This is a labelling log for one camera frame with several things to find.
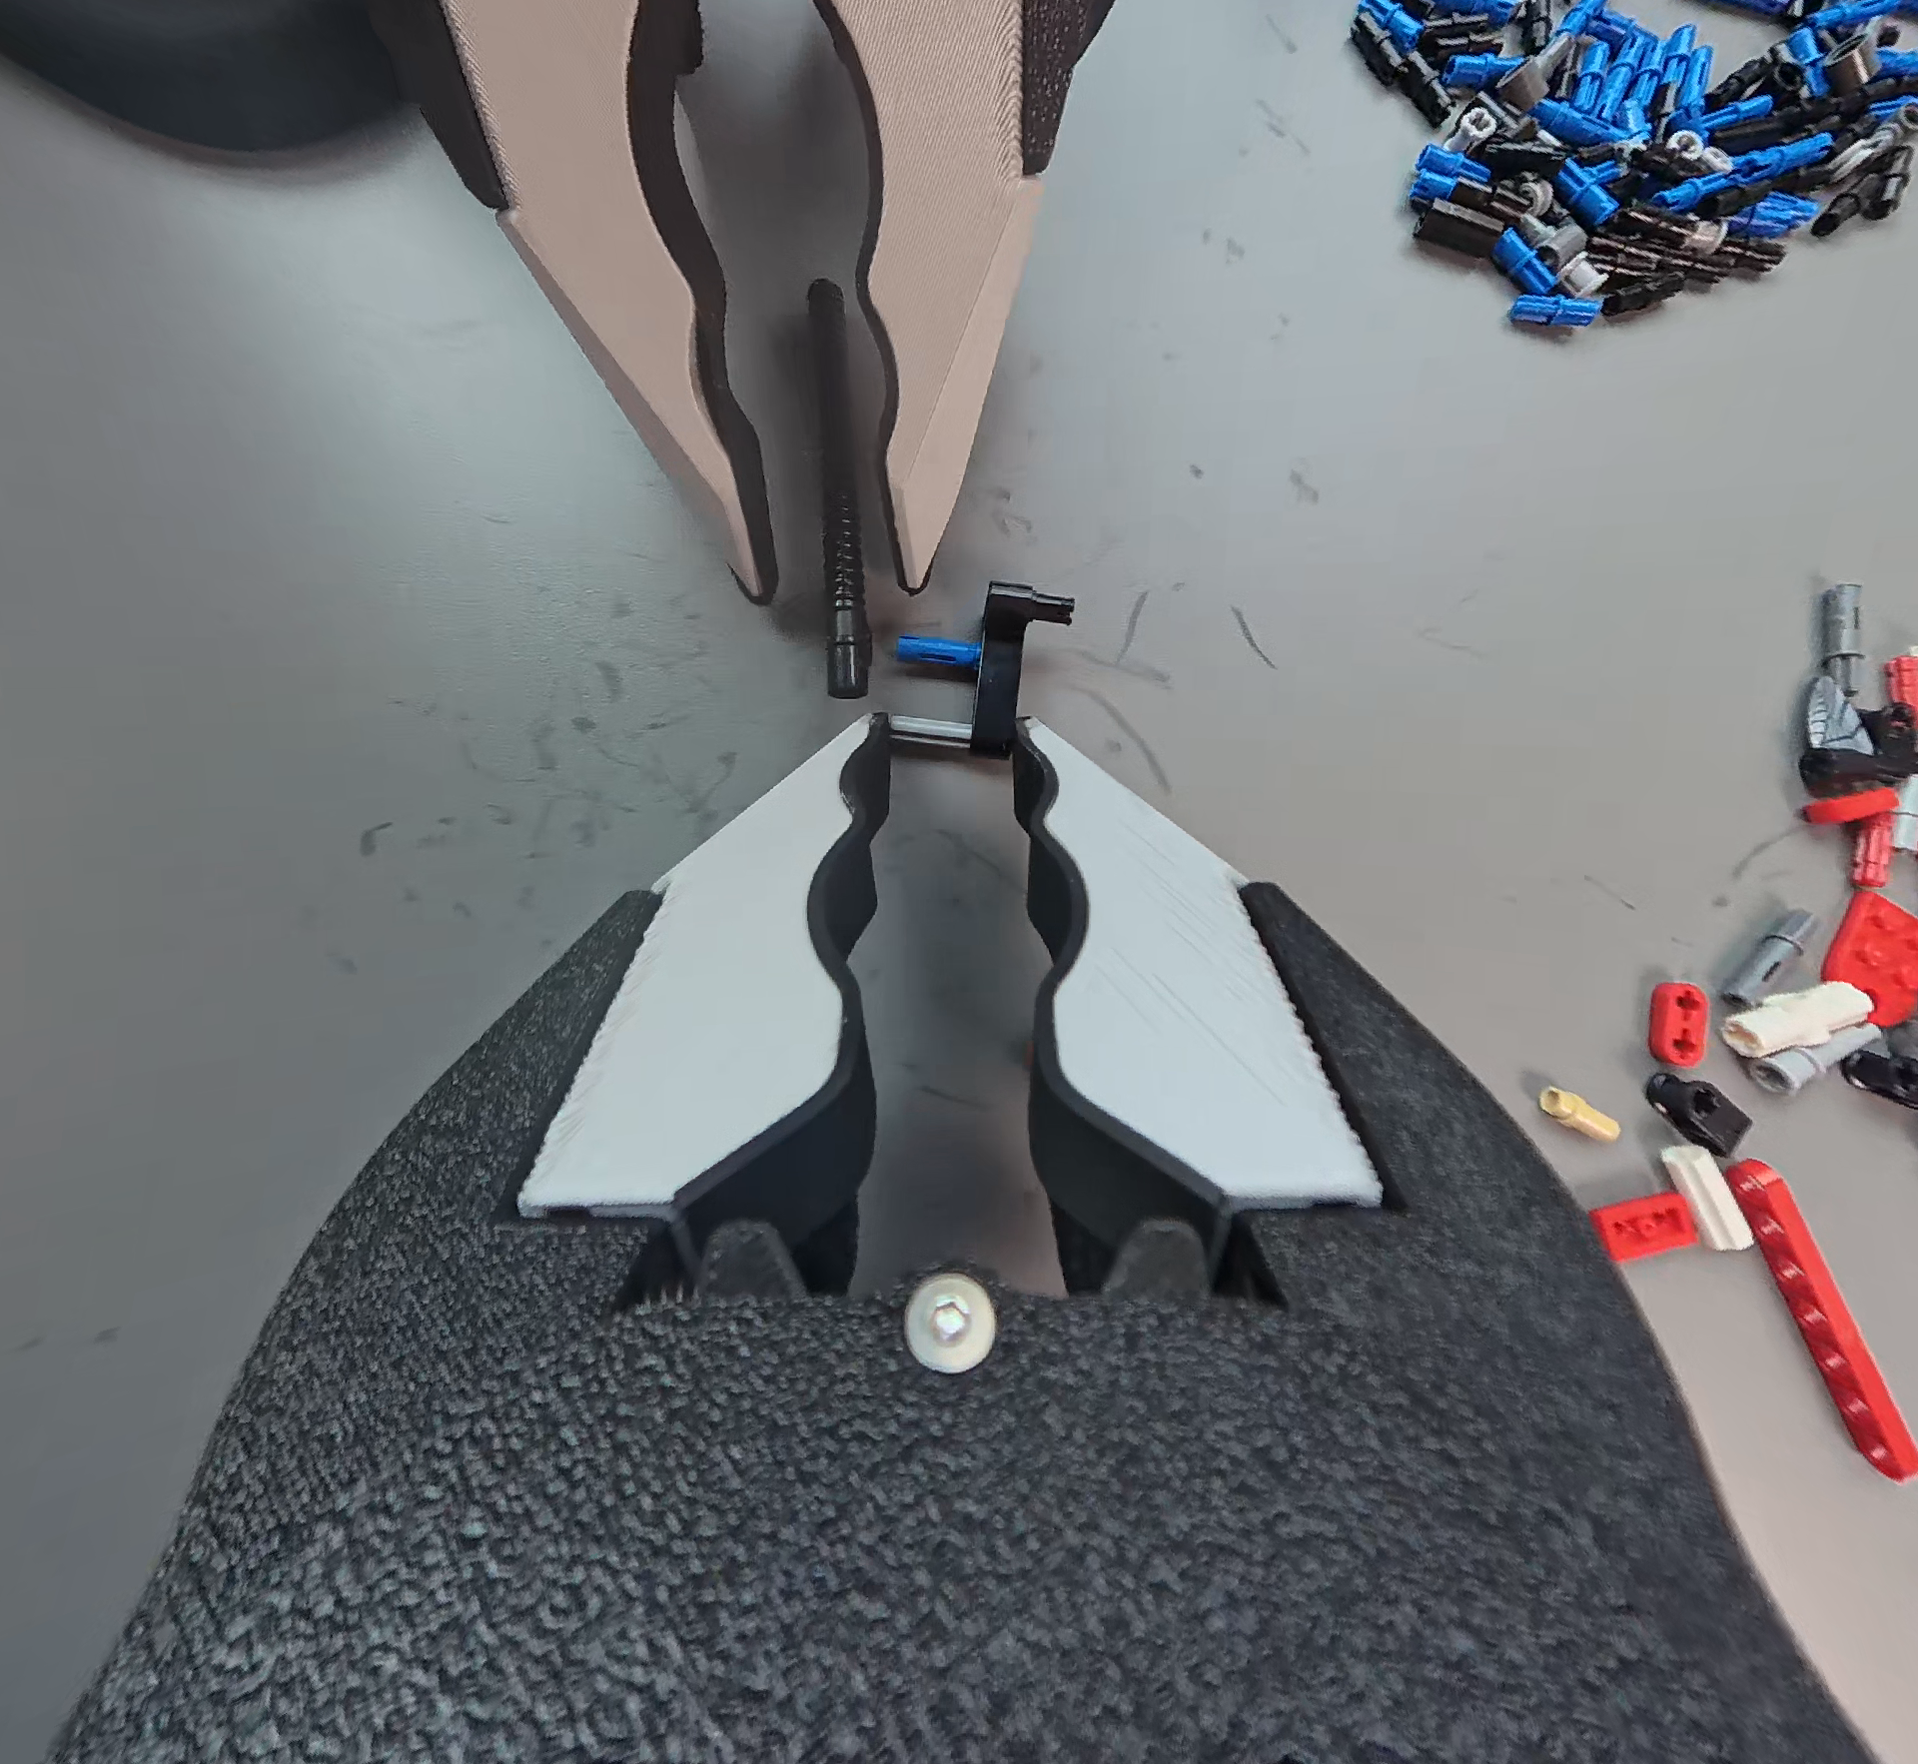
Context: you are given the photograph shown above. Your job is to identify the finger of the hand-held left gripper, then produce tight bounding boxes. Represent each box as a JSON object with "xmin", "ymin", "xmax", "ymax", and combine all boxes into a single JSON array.
[
  {"xmin": 795, "ymin": 0, "xmax": 1051, "ymax": 598},
  {"xmin": 389, "ymin": 0, "xmax": 780, "ymax": 604}
]

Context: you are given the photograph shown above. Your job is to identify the black ribbed flexible rod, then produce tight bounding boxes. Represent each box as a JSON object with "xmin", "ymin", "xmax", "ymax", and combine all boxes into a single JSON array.
[{"xmin": 806, "ymin": 277, "xmax": 878, "ymax": 703}]

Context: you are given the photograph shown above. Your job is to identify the black angled connector piece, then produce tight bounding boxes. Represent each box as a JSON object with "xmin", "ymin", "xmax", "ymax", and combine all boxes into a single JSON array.
[{"xmin": 967, "ymin": 581, "xmax": 1080, "ymax": 762}]

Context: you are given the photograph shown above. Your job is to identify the red long holed beam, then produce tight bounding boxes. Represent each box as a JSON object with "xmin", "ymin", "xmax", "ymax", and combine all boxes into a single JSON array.
[{"xmin": 1722, "ymin": 1158, "xmax": 1918, "ymax": 1484}]

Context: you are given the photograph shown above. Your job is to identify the grey tube connector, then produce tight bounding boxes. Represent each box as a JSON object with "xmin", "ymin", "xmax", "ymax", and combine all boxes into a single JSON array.
[{"xmin": 1715, "ymin": 909, "xmax": 1820, "ymax": 1005}]

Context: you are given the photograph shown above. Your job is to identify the white cylinder piece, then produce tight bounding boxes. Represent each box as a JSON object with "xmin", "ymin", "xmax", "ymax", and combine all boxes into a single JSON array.
[{"xmin": 1718, "ymin": 980, "xmax": 1877, "ymax": 1061}]

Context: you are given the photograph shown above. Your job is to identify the pile of mixed small bricks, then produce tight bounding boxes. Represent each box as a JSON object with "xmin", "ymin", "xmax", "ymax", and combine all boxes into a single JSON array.
[{"xmin": 1797, "ymin": 649, "xmax": 1918, "ymax": 1110}]

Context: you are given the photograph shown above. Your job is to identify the white small brick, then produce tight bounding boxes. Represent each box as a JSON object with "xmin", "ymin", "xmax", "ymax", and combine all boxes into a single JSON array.
[{"xmin": 1658, "ymin": 1145, "xmax": 1757, "ymax": 1253}]

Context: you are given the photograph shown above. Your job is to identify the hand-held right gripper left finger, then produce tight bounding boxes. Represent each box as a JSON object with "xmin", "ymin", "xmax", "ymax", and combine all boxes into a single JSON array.
[{"xmin": 517, "ymin": 715, "xmax": 894, "ymax": 1227}]

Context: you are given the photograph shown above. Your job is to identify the red triangular plate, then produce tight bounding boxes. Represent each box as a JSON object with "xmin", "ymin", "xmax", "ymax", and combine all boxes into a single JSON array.
[{"xmin": 1822, "ymin": 890, "xmax": 1918, "ymax": 1027}]

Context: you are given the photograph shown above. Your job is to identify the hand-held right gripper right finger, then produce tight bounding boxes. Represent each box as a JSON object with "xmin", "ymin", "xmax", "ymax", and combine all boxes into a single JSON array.
[{"xmin": 1012, "ymin": 715, "xmax": 1388, "ymax": 1220}]

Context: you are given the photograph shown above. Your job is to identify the red small plate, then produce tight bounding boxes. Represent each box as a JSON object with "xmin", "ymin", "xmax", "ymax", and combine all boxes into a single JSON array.
[{"xmin": 1590, "ymin": 1190, "xmax": 1699, "ymax": 1266}]

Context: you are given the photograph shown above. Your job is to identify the black small holed connector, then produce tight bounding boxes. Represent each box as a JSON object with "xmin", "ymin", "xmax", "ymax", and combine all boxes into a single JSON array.
[{"xmin": 1642, "ymin": 1070, "xmax": 1754, "ymax": 1152}]

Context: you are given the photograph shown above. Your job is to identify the pile of blue black pins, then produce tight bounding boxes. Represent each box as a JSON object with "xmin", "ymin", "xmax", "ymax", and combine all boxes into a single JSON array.
[{"xmin": 1346, "ymin": 0, "xmax": 1918, "ymax": 330}]

